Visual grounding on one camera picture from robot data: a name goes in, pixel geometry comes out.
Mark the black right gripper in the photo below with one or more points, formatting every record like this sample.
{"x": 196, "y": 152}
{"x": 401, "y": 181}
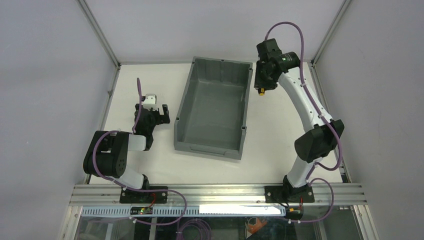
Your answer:
{"x": 265, "y": 84}

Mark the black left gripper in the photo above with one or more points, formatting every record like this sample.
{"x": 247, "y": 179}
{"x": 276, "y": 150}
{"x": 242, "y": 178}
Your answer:
{"x": 151, "y": 113}

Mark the black yellow screwdriver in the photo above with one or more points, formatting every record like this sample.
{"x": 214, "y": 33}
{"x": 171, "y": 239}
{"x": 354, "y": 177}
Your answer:
{"x": 261, "y": 91}

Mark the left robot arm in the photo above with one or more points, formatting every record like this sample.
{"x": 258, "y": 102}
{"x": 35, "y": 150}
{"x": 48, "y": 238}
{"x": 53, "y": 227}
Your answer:
{"x": 107, "y": 153}

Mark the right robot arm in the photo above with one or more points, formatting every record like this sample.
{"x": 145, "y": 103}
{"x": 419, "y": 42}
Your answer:
{"x": 321, "y": 132}

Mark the grey plastic bin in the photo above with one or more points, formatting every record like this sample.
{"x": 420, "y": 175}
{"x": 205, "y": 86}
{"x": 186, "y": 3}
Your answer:
{"x": 212, "y": 115}

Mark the orange object under table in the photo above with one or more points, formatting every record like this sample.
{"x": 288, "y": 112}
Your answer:
{"x": 254, "y": 224}

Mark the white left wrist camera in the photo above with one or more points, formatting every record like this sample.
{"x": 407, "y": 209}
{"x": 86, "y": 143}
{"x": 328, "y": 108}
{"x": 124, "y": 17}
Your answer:
{"x": 150, "y": 102}

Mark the aluminium front rail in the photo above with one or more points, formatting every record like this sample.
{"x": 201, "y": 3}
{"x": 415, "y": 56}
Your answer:
{"x": 344, "y": 194}

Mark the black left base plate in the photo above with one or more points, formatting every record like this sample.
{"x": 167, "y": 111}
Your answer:
{"x": 159, "y": 195}

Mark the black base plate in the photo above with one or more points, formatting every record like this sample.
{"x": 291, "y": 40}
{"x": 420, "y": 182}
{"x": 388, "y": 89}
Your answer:
{"x": 287, "y": 194}
{"x": 159, "y": 195}

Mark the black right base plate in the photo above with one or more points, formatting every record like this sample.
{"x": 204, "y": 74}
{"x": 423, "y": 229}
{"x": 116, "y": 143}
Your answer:
{"x": 287, "y": 194}

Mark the white slotted cable duct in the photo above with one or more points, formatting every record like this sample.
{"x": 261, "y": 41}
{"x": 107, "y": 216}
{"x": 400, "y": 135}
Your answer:
{"x": 177, "y": 211}

